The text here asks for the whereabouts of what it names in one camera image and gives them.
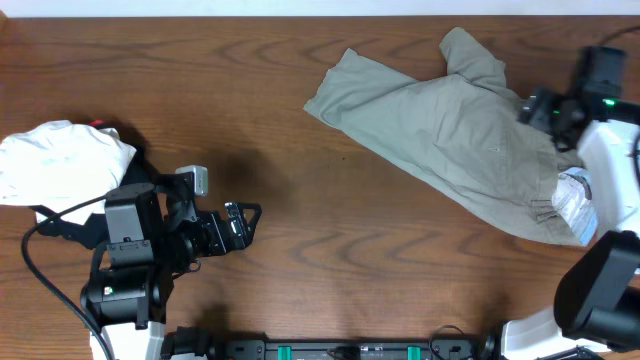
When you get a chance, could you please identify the khaki green shorts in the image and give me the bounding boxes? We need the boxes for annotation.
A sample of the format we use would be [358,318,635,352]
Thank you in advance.
[305,27,598,246]

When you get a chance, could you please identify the white folded garment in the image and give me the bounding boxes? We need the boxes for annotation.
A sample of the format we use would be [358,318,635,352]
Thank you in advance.
[1,120,136,213]

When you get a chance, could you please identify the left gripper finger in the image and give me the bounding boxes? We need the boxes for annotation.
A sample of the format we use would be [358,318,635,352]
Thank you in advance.
[227,220,250,250]
[224,202,262,235]

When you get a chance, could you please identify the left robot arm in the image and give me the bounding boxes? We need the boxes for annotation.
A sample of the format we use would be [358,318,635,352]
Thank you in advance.
[81,167,262,359]

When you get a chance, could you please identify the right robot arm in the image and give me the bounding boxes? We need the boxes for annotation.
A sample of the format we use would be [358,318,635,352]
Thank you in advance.
[484,46,639,359]

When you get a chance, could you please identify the black folded garment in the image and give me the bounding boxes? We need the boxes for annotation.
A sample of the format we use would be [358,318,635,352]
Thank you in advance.
[38,122,158,250]

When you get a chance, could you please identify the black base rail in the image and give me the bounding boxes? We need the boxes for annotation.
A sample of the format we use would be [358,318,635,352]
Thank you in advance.
[162,324,501,360]

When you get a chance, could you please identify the red item behind pile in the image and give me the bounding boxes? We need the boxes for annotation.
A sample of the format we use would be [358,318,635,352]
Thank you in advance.
[89,120,105,128]

